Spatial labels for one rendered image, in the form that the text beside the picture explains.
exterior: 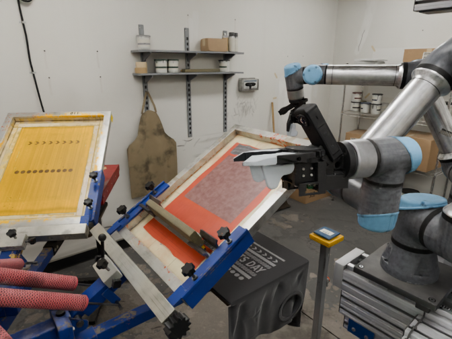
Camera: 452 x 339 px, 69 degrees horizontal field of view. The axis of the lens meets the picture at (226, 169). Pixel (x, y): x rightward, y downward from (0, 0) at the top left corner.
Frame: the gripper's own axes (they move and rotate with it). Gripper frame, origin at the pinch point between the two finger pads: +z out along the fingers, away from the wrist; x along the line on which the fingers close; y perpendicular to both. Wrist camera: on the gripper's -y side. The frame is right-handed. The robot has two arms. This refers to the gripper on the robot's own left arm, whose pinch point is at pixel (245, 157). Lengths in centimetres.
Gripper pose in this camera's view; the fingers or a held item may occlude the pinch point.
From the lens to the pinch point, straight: 57.2
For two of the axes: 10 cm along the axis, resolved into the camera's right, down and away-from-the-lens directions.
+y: 0.4, 9.8, 1.8
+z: -9.6, 0.9, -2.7
